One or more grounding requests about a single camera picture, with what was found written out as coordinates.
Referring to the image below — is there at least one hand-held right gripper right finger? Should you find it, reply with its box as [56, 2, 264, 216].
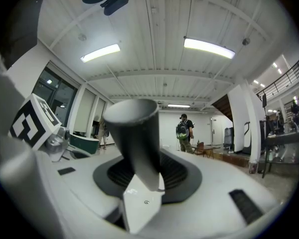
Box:
[136, 146, 288, 239]

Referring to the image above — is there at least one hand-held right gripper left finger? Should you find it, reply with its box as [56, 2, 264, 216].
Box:
[0, 151, 135, 239]

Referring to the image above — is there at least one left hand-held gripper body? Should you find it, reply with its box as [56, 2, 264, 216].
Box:
[9, 93, 71, 162]

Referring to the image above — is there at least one long wooden table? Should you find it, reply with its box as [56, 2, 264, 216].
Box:
[191, 144, 222, 159]

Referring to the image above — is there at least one dark glass window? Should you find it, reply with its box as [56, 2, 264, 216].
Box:
[31, 67, 78, 132]

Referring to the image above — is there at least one grey wheeled bin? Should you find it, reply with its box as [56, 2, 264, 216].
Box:
[224, 127, 235, 149]

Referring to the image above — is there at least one white roller blind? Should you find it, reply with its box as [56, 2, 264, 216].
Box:
[73, 88, 97, 134]
[93, 98, 107, 124]

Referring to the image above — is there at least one wooden staircase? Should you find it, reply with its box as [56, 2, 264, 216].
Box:
[211, 94, 234, 122]

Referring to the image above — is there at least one black framed glass table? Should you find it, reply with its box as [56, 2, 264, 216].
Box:
[261, 130, 299, 179]

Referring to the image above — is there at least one black head-mounted camera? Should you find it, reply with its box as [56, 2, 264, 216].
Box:
[81, 0, 130, 16]

